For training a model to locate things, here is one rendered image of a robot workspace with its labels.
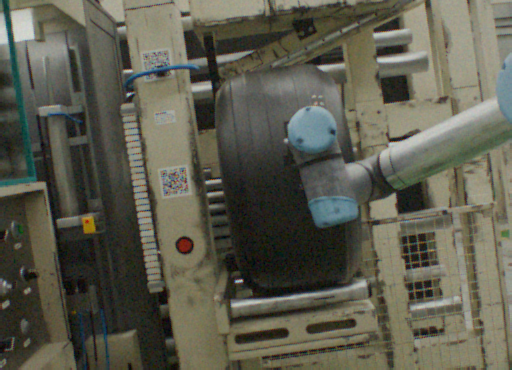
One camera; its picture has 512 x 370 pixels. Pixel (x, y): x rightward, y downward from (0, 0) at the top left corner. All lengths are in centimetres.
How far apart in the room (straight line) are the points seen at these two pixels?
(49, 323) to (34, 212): 26
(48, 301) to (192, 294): 35
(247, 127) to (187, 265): 41
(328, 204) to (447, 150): 20
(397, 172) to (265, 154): 38
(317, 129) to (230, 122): 45
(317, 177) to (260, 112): 43
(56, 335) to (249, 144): 62
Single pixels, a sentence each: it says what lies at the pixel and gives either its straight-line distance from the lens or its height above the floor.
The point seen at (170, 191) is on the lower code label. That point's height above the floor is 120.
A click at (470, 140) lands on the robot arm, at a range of 101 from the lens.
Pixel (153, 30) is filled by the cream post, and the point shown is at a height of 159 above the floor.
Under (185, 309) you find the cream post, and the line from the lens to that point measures 161.
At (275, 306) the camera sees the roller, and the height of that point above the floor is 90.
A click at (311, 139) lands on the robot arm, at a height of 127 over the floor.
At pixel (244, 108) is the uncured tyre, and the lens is 142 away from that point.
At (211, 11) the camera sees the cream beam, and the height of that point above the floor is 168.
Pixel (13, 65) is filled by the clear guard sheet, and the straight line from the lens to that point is 152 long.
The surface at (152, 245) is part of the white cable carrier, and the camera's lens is 160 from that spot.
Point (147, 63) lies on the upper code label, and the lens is 159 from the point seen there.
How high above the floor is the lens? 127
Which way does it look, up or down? 3 degrees down
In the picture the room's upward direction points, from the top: 8 degrees counter-clockwise
